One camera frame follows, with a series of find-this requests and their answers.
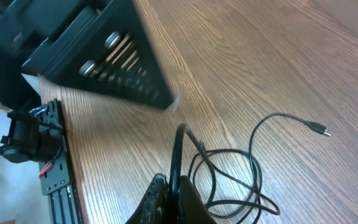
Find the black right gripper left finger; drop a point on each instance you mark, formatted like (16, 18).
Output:
(151, 208)

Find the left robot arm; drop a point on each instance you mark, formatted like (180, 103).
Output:
(24, 25)

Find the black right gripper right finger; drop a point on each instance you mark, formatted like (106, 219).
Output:
(191, 210)

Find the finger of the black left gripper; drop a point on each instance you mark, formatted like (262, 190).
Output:
(103, 48)

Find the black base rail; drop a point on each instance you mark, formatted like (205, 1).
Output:
(40, 136)

